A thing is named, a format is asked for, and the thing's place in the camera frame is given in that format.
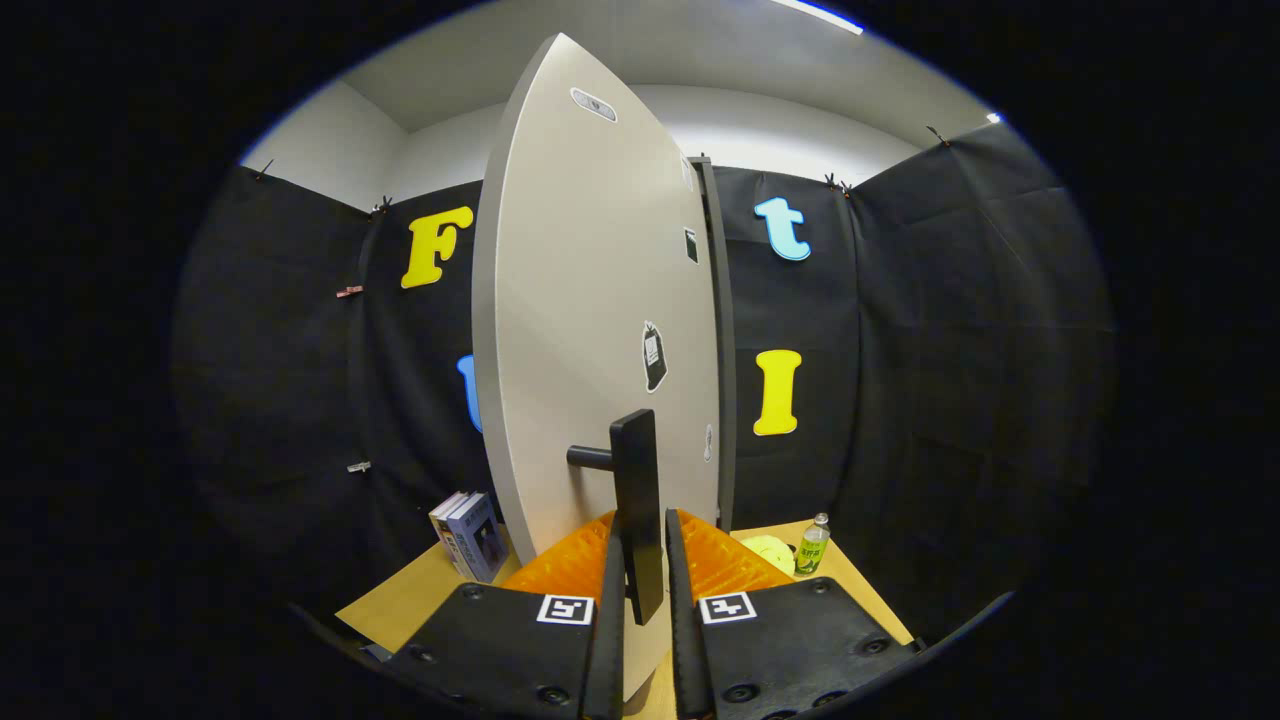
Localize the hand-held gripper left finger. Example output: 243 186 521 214
385 510 627 720

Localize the black door handle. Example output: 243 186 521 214
566 408 666 627

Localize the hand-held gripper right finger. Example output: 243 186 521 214
664 508 921 720

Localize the yellow plush toy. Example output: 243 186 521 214
740 535 799 579

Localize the black backdrop cloth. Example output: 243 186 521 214
170 120 1116 651

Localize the green drink bottle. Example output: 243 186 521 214
794 513 832 578

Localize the white book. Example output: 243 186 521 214
428 490 471 579

